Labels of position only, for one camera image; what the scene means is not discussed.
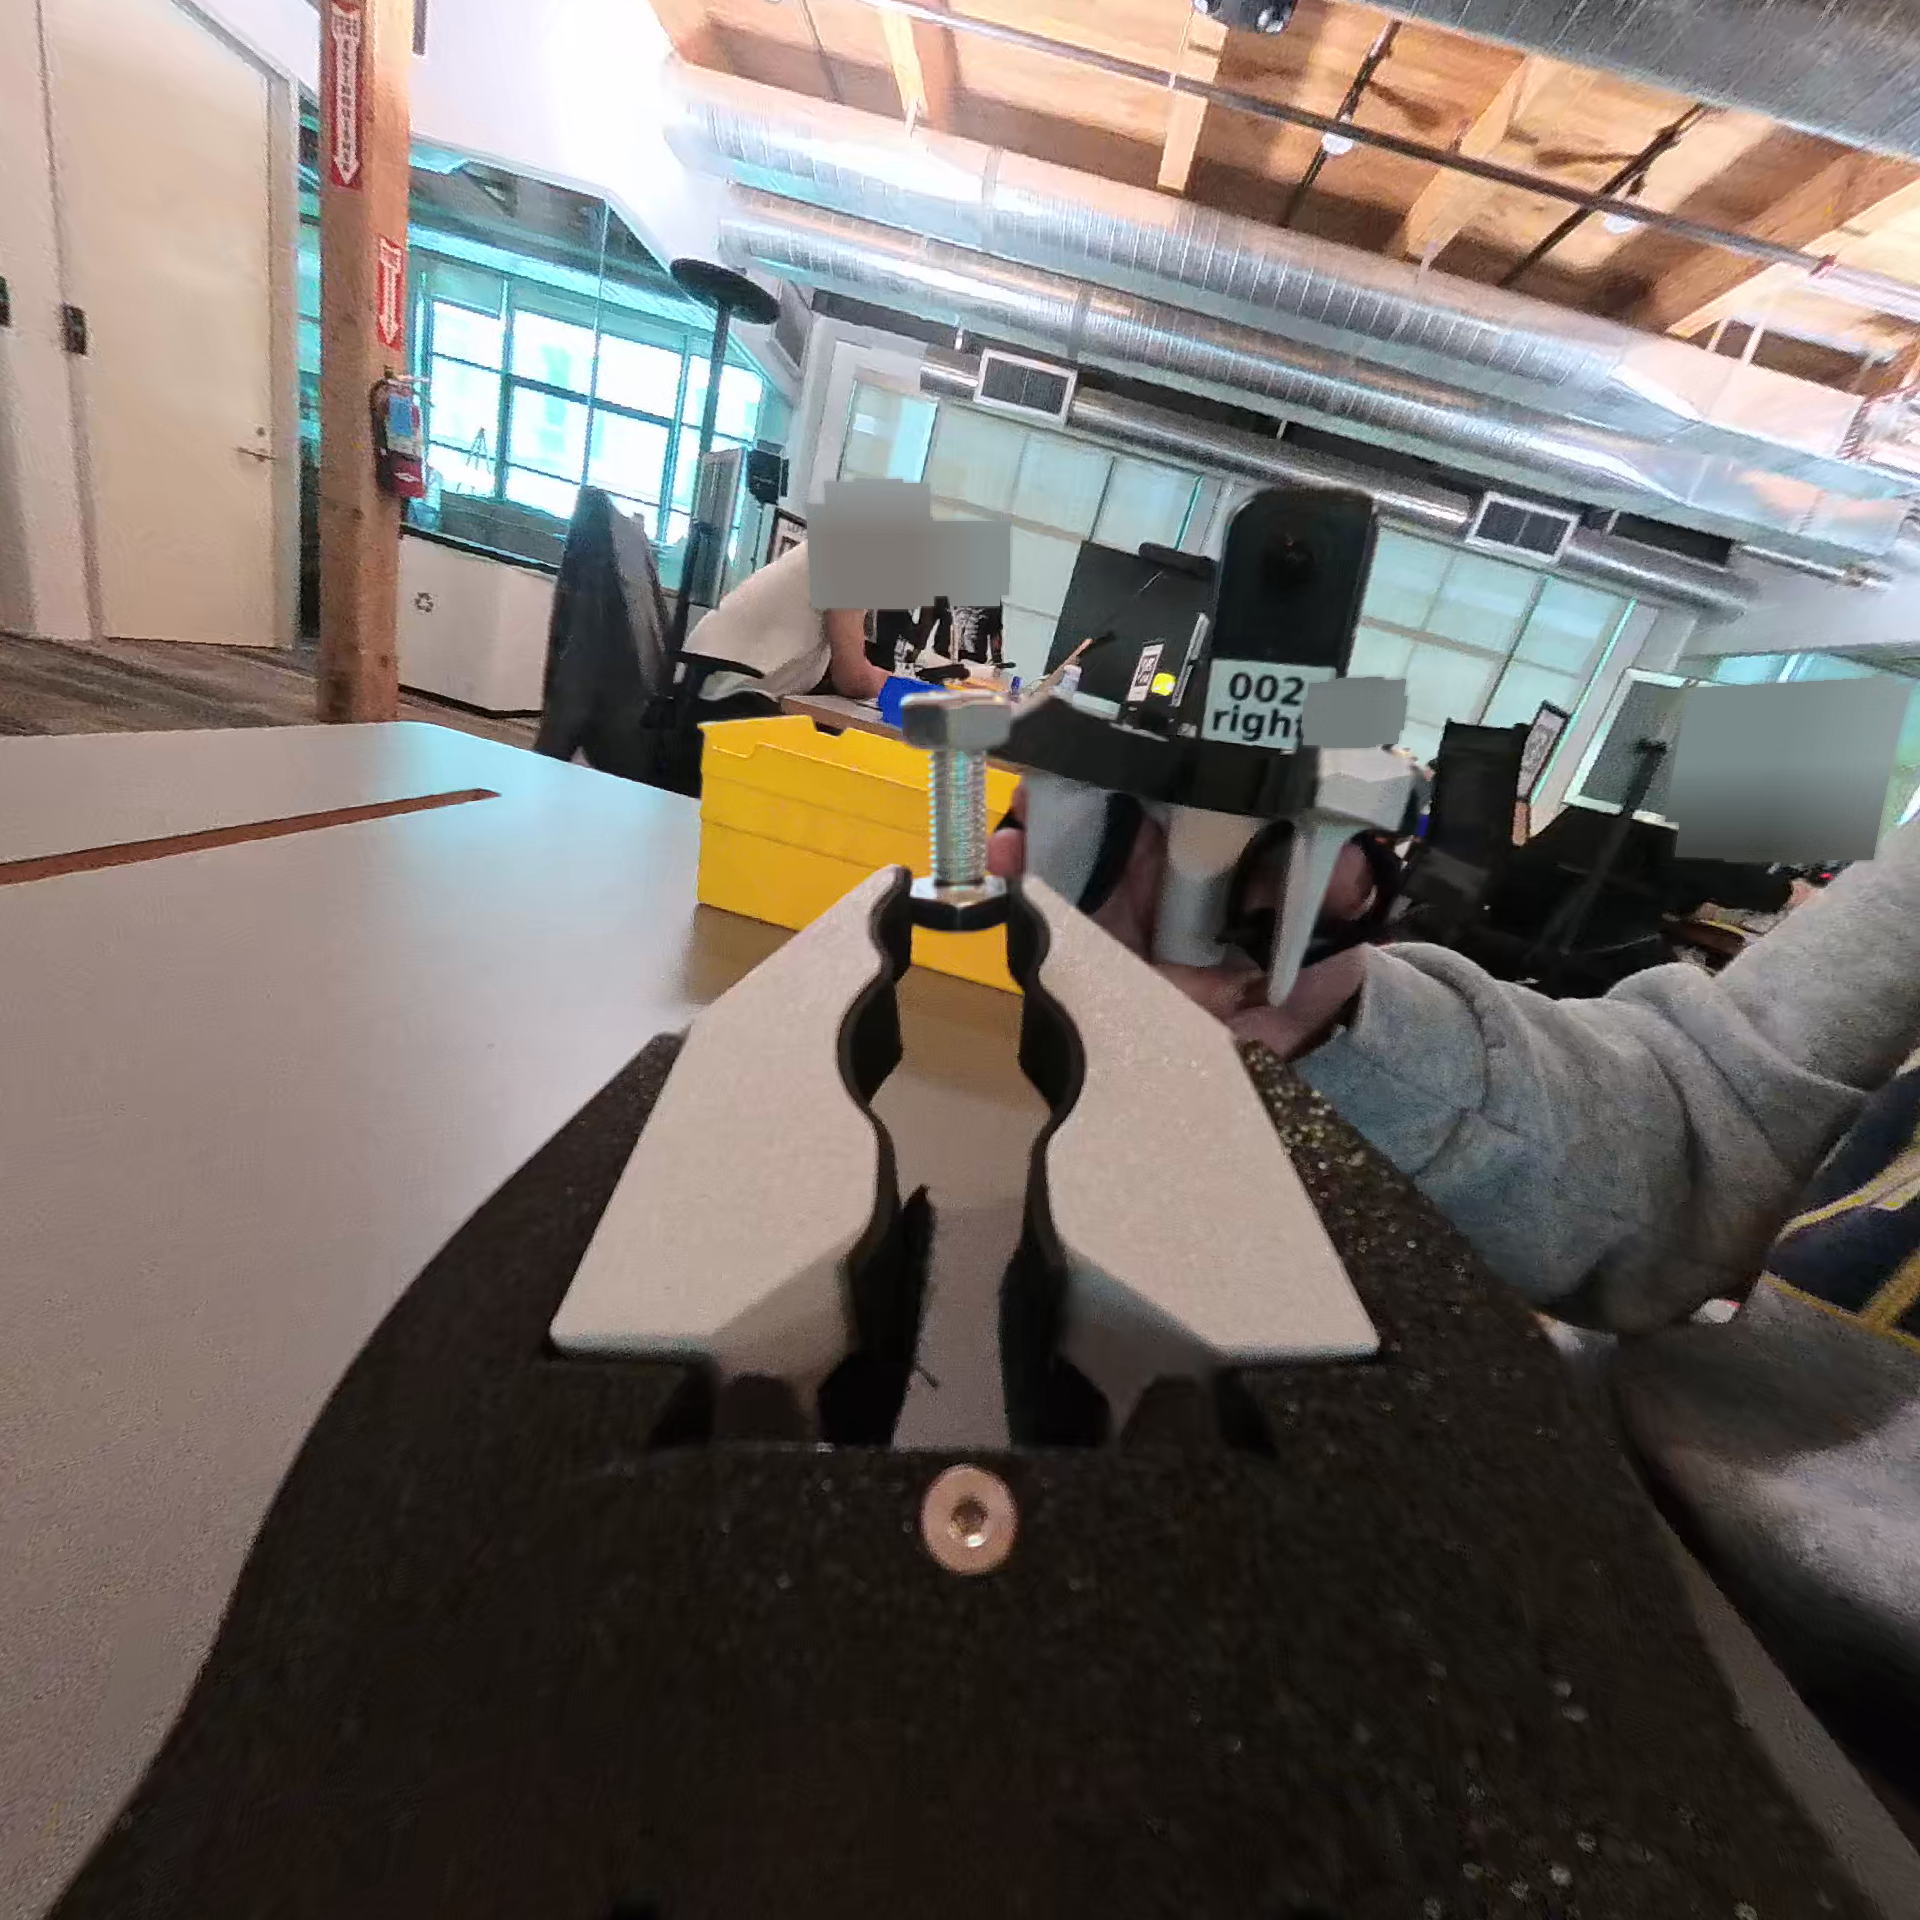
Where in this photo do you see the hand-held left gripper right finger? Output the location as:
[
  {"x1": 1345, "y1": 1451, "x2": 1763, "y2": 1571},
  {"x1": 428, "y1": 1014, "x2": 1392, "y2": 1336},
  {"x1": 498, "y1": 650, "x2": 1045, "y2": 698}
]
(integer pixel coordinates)
[{"x1": 1003, "y1": 869, "x2": 1382, "y2": 1445}]

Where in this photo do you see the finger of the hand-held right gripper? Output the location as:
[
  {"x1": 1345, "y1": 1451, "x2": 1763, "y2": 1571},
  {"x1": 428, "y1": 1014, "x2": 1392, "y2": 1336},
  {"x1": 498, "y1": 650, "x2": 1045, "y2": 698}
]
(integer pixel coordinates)
[
  {"x1": 1317, "y1": 748, "x2": 1421, "y2": 836},
  {"x1": 1025, "y1": 771, "x2": 1113, "y2": 906}
]

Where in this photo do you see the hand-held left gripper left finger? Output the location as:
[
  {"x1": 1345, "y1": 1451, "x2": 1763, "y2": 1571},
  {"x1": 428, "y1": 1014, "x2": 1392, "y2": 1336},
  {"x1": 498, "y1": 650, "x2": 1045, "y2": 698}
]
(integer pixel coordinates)
[{"x1": 550, "y1": 869, "x2": 934, "y2": 1445}]

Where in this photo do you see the silver hex bolt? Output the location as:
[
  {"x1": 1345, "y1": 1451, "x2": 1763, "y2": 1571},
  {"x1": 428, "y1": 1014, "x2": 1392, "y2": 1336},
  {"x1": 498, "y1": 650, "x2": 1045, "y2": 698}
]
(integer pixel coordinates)
[{"x1": 898, "y1": 690, "x2": 1019, "y2": 887}]

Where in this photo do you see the yellow plastic bin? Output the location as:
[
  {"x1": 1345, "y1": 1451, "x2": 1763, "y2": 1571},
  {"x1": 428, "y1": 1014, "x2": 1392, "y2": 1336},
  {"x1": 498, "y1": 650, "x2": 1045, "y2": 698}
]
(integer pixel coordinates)
[{"x1": 696, "y1": 711, "x2": 1040, "y2": 995}]

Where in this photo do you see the person's right forearm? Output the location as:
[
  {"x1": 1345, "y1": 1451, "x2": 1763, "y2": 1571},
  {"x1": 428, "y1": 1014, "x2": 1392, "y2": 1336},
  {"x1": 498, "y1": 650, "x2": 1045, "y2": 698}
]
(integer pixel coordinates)
[{"x1": 1296, "y1": 854, "x2": 1920, "y2": 1336}]

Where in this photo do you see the person's right hand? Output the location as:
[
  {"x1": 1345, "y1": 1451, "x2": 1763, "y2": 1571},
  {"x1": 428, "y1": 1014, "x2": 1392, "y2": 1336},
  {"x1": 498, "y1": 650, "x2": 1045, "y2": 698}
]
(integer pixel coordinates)
[{"x1": 982, "y1": 817, "x2": 1399, "y2": 1069}]

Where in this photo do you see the black monitor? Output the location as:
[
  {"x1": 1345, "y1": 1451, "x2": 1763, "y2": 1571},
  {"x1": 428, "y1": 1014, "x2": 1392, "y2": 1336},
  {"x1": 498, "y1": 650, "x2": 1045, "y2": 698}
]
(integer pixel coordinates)
[{"x1": 1045, "y1": 538, "x2": 1219, "y2": 709}]

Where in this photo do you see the white air vent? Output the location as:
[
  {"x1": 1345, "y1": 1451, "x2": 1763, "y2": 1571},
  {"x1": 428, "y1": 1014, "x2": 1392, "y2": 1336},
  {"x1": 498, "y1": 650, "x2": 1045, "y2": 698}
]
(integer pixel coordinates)
[
  {"x1": 977, "y1": 350, "x2": 1079, "y2": 424},
  {"x1": 1468, "y1": 494, "x2": 1582, "y2": 561}
]

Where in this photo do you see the dark jacket on chair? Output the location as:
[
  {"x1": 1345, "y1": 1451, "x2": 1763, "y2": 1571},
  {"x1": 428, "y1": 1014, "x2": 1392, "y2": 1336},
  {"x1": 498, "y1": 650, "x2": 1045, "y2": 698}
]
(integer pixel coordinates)
[{"x1": 537, "y1": 488, "x2": 672, "y2": 767}]

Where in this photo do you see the white cabinet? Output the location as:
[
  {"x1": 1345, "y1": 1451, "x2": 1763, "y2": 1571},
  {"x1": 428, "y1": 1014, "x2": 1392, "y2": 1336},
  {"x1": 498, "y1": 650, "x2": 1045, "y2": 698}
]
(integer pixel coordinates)
[{"x1": 399, "y1": 533, "x2": 562, "y2": 714}]

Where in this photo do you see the black floor lamp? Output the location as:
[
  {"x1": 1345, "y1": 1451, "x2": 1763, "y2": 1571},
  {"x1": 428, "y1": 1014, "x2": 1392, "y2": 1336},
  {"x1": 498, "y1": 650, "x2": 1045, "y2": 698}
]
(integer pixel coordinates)
[{"x1": 661, "y1": 259, "x2": 781, "y2": 752}]

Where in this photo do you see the large paned window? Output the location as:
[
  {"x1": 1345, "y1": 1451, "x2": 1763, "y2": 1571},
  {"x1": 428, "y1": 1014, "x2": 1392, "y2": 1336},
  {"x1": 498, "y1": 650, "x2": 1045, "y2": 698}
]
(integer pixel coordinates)
[{"x1": 413, "y1": 256, "x2": 768, "y2": 518}]

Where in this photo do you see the person's grey clothing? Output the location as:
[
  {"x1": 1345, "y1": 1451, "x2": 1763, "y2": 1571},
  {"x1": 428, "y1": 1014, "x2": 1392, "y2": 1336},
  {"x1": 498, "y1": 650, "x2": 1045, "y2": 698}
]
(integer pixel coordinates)
[{"x1": 1613, "y1": 1050, "x2": 1920, "y2": 1787}]

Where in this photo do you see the red fire extinguisher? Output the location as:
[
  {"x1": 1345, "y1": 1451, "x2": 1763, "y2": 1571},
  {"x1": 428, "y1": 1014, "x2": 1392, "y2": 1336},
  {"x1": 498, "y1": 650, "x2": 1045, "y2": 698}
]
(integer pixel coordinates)
[{"x1": 368, "y1": 372, "x2": 428, "y2": 500}]

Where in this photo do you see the silver air duct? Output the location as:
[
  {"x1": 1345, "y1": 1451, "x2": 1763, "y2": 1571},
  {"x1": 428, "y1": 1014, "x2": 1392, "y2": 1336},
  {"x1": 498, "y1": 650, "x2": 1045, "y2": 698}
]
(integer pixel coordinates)
[{"x1": 661, "y1": 0, "x2": 1920, "y2": 588}]

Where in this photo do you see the wooden post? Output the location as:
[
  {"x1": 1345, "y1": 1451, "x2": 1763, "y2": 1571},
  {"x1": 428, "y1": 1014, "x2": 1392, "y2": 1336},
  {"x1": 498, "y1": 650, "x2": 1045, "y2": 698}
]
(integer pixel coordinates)
[{"x1": 313, "y1": 0, "x2": 415, "y2": 726}]

